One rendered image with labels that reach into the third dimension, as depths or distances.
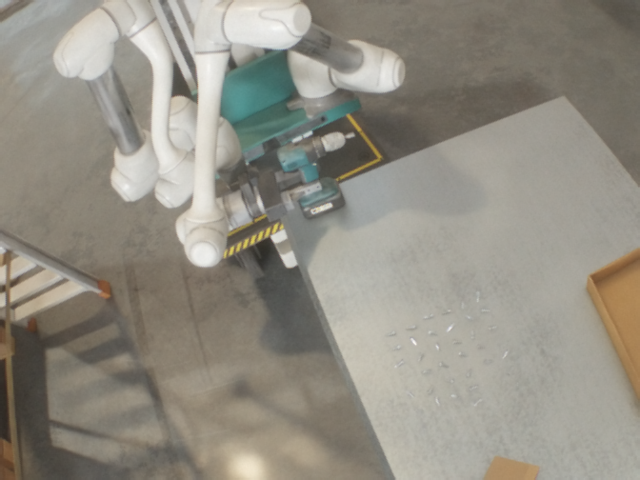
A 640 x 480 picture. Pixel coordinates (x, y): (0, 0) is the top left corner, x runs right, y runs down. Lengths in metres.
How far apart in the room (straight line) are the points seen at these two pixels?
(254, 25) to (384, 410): 0.94
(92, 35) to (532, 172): 1.28
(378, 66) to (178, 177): 0.68
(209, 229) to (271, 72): 0.84
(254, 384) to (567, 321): 1.25
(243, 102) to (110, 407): 1.32
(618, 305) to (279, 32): 1.06
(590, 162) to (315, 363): 1.20
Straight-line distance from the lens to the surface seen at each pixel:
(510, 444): 1.44
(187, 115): 2.14
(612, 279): 1.65
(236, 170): 1.96
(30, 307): 2.95
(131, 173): 2.08
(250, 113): 2.38
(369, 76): 2.04
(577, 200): 1.80
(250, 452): 2.30
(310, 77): 2.18
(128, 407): 2.61
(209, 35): 1.68
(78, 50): 1.72
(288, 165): 1.72
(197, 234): 1.62
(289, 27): 1.56
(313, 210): 1.84
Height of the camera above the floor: 2.02
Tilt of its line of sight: 49 degrees down
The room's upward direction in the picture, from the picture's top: 22 degrees counter-clockwise
